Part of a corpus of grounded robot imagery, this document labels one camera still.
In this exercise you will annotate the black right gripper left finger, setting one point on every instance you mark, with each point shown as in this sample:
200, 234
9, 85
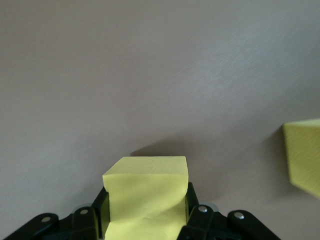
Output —
82, 222

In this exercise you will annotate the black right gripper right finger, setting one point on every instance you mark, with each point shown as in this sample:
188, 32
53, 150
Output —
202, 220

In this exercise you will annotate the yellow foam cube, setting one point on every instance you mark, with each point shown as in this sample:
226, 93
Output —
305, 155
145, 195

